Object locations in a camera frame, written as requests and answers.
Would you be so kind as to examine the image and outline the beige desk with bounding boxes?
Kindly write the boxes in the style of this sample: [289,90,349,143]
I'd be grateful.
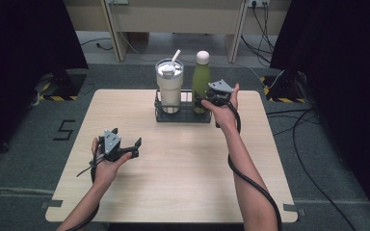
[61,0,292,64]

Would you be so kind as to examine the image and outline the white tumbler with straw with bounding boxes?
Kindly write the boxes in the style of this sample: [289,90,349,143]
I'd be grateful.
[154,48,185,115]

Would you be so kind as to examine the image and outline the person's left hand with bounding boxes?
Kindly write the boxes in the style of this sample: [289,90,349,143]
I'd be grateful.
[91,137,133,190]

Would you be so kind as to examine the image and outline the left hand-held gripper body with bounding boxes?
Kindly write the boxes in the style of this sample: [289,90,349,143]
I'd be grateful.
[96,128,133,163]

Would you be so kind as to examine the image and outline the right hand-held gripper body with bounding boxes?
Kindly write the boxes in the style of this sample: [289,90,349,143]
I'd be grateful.
[204,79,235,108]

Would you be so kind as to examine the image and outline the hand-held gripper cable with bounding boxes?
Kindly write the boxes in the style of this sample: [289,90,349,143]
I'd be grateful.
[225,100,283,231]
[65,143,106,231]

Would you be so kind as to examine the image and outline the left hand-held gripper cable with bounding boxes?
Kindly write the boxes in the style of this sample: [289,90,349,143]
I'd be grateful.
[65,143,106,231]

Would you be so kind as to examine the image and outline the stand base with hazard tape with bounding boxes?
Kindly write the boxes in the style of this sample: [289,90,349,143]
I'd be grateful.
[259,70,308,105]
[34,70,88,102]

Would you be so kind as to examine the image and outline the black floor cable with plug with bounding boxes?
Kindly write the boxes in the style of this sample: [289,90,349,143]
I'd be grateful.
[77,37,115,52]

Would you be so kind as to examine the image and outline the green bottle with white cap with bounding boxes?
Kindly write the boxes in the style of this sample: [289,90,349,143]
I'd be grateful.
[191,50,213,115]

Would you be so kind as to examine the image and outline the grey tape strip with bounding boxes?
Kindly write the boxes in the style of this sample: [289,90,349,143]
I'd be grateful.
[40,199,65,210]
[282,203,306,217]

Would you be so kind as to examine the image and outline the white floor cable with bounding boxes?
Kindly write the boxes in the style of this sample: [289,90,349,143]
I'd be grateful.
[107,2,285,90]

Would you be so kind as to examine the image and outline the black wire basket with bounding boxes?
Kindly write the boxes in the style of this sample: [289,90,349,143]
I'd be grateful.
[154,89,214,124]

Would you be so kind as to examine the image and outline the person's right hand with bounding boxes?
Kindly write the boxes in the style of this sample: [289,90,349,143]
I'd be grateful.
[200,83,241,133]

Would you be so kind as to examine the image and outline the white wall socket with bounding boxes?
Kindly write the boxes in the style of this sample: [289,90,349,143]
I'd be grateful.
[248,0,271,9]

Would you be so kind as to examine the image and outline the black curtain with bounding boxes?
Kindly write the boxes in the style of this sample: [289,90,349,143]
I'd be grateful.
[0,0,90,167]
[269,0,370,222]

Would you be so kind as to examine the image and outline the long black floor cables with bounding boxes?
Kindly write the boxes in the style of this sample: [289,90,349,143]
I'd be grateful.
[265,107,358,231]

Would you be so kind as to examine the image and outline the right hand-held gripper cable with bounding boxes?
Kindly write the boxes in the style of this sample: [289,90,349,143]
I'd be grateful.
[225,100,283,231]

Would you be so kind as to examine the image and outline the black cables under wall socket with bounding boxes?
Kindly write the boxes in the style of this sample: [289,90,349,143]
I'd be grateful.
[239,2,276,65]

